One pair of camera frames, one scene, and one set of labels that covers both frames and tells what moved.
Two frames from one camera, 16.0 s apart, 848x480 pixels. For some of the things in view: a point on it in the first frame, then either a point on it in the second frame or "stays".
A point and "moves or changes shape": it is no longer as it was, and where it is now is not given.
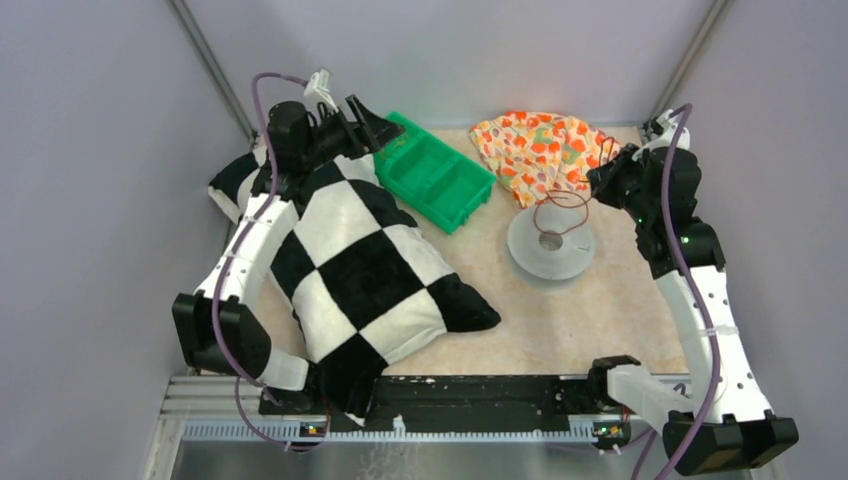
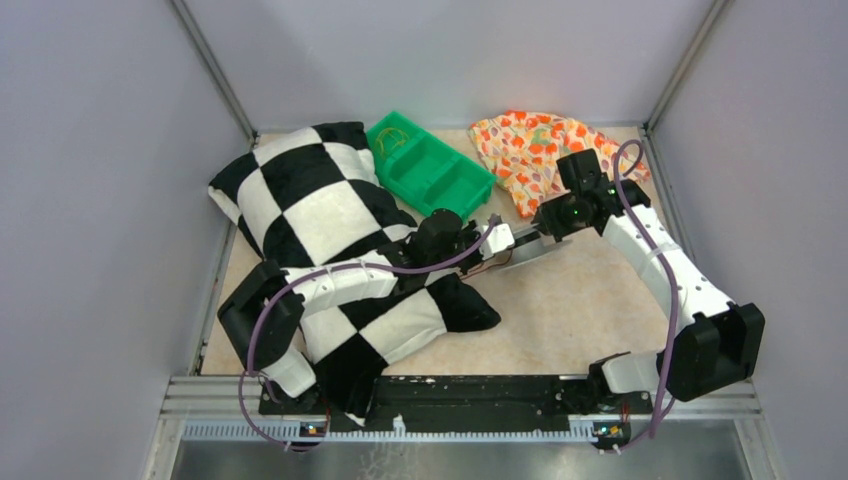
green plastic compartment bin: x=441 y=182 stays
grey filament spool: x=551 y=242 moves or changes shape
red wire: x=574 y=194 moves or changes shape
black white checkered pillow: x=361 y=281 stays
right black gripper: x=601 y=181 -> x=546 y=219
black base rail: x=441 y=399 stays
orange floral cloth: x=538 y=156 stays
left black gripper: x=374 y=130 -> x=470 y=229
